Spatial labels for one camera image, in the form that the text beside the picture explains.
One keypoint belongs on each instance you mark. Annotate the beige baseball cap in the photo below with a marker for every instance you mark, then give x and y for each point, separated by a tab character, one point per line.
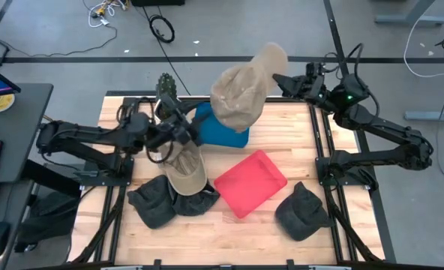
186	172
240	93

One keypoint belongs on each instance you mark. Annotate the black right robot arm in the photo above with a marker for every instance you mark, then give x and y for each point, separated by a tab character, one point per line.
387	127

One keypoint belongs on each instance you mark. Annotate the black aluminium table frame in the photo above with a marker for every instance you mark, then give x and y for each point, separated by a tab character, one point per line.
315	129

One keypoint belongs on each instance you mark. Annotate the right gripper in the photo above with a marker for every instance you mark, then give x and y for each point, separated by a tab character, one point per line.
314	86

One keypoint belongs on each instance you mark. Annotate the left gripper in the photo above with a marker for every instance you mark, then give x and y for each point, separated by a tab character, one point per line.
173	127

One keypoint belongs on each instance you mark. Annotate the dark grey baseball cap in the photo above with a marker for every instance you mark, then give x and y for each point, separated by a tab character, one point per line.
197	205
300	213
152	202

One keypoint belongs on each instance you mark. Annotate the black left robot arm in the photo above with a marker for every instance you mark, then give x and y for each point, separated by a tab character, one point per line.
87	133

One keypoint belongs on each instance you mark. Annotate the black desk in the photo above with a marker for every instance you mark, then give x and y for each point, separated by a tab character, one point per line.
19	131

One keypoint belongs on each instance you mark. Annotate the green cactus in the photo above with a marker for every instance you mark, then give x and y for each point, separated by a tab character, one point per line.
165	84

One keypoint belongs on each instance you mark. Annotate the grey desk leg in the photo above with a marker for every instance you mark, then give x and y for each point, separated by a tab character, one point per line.
409	19

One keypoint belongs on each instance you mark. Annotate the blue plastic bin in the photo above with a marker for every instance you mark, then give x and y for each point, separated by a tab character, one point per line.
218	135

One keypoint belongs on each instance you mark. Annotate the black box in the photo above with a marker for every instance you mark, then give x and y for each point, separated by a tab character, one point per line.
158	2

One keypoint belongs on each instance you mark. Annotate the grey desk foot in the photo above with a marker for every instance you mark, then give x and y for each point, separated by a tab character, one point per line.
428	115

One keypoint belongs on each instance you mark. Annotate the red translucent plastic bin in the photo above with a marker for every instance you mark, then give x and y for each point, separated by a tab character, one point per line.
250	183

